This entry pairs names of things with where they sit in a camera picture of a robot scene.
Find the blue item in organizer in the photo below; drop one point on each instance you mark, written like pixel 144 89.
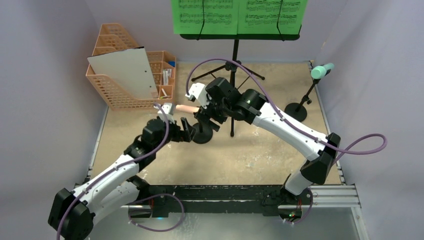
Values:
pixel 171 63

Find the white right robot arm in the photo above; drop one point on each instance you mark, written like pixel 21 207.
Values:
pixel 254 108

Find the green sheet music right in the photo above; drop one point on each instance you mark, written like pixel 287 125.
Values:
pixel 271 16

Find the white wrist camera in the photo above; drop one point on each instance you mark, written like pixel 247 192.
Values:
pixel 166 112
pixel 197 92

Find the black round microphone stand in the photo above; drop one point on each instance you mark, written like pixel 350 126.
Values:
pixel 203 133

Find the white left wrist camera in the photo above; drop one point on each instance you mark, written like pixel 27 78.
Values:
pixel 166 112

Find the mint green toy microphone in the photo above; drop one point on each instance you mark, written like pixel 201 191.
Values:
pixel 320 71

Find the black music stand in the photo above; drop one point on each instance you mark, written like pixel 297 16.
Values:
pixel 236 38

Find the pink toy microphone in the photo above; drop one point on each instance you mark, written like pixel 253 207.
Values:
pixel 187 108

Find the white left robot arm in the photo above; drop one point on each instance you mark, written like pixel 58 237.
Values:
pixel 74 213

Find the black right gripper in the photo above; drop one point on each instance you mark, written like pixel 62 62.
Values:
pixel 205 113

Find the green sheet music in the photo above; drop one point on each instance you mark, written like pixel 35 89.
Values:
pixel 205 17
pixel 271 16

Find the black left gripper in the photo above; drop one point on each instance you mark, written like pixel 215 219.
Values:
pixel 179 134

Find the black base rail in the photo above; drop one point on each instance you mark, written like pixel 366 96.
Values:
pixel 267 200

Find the peach plastic file organizer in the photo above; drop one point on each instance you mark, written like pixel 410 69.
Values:
pixel 114 37

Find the white marker tube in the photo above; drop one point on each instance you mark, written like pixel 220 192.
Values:
pixel 169 70

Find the green sheet music left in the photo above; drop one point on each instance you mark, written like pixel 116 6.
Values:
pixel 205 17

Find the black right microphone stand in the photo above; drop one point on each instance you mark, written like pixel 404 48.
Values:
pixel 296 109

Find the grey folder board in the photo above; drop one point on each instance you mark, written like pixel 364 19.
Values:
pixel 130 69

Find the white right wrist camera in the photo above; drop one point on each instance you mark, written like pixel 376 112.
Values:
pixel 197 92

